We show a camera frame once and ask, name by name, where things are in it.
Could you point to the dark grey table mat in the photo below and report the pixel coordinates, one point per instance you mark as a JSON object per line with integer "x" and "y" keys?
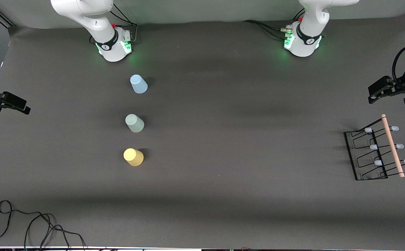
{"x": 258, "y": 139}

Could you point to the light blue plastic cup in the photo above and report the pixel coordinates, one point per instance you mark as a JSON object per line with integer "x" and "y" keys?
{"x": 139, "y": 85}

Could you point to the yellow plastic cup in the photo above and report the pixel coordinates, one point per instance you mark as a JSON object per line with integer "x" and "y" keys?
{"x": 134, "y": 157}

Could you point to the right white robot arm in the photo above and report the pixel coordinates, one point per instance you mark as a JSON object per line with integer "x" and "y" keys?
{"x": 98, "y": 21}

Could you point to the aluminium frame rail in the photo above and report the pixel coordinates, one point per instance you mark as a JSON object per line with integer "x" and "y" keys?
{"x": 0, "y": 15}

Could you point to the pale green plastic cup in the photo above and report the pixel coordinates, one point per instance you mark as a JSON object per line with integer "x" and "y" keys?
{"x": 135, "y": 124}

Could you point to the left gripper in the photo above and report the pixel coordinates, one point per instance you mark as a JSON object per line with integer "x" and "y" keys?
{"x": 402, "y": 87}

